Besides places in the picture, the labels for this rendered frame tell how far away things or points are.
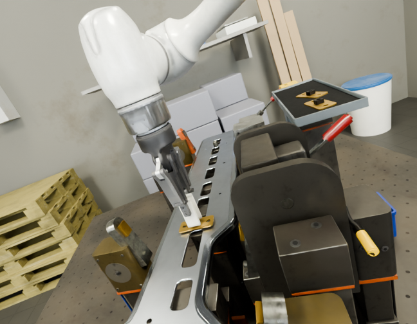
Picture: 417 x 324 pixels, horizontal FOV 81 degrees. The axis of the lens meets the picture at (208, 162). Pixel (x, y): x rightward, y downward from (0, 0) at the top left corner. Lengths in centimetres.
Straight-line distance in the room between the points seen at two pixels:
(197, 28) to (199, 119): 149
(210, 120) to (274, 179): 173
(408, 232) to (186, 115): 156
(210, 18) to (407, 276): 75
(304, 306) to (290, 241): 6
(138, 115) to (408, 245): 78
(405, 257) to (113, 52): 83
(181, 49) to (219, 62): 248
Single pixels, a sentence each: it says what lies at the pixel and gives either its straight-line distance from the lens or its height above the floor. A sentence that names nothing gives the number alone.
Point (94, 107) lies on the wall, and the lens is 309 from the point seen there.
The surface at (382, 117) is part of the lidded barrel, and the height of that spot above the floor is 19.
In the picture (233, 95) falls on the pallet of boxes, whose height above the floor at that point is 97.
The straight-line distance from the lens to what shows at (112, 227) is 55.
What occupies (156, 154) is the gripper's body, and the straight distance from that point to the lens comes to 47.
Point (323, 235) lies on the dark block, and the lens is 30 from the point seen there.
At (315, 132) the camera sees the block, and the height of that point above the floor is 107.
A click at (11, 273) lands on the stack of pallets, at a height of 29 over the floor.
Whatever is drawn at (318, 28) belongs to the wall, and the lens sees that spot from 348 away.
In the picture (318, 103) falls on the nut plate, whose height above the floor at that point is 117.
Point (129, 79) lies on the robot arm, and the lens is 44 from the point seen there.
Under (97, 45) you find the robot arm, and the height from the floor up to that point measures 141.
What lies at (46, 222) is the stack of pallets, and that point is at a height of 62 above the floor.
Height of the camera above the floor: 132
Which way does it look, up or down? 21 degrees down
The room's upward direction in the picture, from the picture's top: 21 degrees counter-clockwise
